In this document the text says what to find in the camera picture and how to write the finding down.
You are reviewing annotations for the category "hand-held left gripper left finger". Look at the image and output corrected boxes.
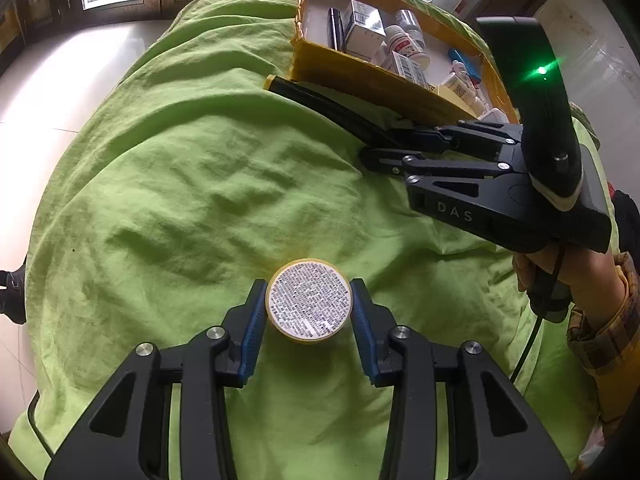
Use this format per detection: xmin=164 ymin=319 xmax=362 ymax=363
xmin=44 ymin=278 xmax=268 ymax=480

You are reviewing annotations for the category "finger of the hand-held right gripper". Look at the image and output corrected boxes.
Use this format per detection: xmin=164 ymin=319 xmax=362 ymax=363
xmin=360 ymin=147 xmax=528 ymax=180
xmin=387 ymin=119 xmax=524 ymax=154

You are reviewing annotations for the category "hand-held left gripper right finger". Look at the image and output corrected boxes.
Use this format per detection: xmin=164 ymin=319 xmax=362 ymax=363
xmin=348 ymin=278 xmax=573 ymax=480

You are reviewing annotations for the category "white pill bottle green label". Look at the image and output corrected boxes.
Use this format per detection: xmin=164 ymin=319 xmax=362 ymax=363
xmin=440 ymin=72 xmax=487 ymax=114

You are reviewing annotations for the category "yellow round tin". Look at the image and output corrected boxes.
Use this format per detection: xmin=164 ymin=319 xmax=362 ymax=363
xmin=265 ymin=258 xmax=352 ymax=345

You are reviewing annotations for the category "blue battery pack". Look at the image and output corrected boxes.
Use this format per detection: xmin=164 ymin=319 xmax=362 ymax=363
xmin=447 ymin=48 xmax=485 ymax=83

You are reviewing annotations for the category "white barcode medicine box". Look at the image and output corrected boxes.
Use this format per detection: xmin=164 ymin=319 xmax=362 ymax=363
xmin=391 ymin=52 xmax=431 ymax=89

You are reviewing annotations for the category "white pill bottle red label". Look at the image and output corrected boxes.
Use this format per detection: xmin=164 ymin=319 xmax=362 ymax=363
xmin=382 ymin=25 xmax=431 ymax=70

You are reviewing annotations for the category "white bottle grey cap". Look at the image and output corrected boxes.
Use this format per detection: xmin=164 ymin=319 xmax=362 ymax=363
xmin=395 ymin=9 xmax=427 ymax=45

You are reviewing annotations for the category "yellow cardboard box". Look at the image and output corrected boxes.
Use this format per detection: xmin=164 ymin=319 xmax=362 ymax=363
xmin=290 ymin=0 xmax=521 ymax=128

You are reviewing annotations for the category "black long tool yellow tip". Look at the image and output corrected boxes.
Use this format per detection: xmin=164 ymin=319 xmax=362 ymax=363
xmin=263 ymin=75 xmax=443 ymax=152

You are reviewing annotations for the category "silver grey box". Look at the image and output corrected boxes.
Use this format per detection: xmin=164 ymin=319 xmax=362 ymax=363
xmin=344 ymin=0 xmax=387 ymax=56

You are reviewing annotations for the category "silver black pen flashlight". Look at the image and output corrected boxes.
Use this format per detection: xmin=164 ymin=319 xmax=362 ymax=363
xmin=326 ymin=7 xmax=345 ymax=54

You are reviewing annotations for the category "person's right forearm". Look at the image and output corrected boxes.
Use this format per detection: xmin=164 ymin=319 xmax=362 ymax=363
xmin=565 ymin=252 xmax=640 ymax=426

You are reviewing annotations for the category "person's right hand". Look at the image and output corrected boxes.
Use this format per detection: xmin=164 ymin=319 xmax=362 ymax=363
xmin=512 ymin=247 xmax=627 ymax=313

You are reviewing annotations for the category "dark cloth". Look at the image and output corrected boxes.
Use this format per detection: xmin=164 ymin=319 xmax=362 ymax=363
xmin=611 ymin=189 xmax=640 ymax=253

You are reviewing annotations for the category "green blanket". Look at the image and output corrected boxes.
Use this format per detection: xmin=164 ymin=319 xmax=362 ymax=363
xmin=7 ymin=0 xmax=616 ymax=480

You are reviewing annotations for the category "black object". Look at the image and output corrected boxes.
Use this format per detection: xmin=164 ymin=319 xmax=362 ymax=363
xmin=0 ymin=255 xmax=29 ymax=326

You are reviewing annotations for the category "yellow framed panel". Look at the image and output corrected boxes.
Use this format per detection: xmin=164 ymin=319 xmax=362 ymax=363
xmin=0 ymin=4 xmax=24 ymax=57

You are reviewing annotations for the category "black cable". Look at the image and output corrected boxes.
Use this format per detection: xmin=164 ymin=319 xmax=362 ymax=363
xmin=510 ymin=247 xmax=567 ymax=381
xmin=26 ymin=390 xmax=56 ymax=460

